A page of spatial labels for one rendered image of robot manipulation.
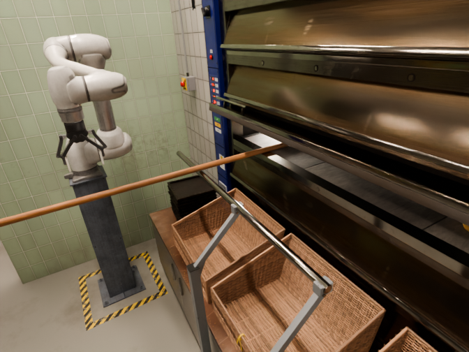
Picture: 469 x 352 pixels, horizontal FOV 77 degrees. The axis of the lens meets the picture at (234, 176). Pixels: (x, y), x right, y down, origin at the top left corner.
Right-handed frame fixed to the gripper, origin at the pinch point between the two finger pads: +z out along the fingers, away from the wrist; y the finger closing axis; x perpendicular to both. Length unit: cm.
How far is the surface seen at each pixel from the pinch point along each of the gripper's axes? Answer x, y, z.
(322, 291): 100, -44, 10
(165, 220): -44, -40, 73
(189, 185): -39, -61, 48
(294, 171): 42, -84, 10
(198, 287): 53, -26, 43
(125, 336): -12, 7, 130
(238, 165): -13, -86, 28
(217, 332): 57, -31, 70
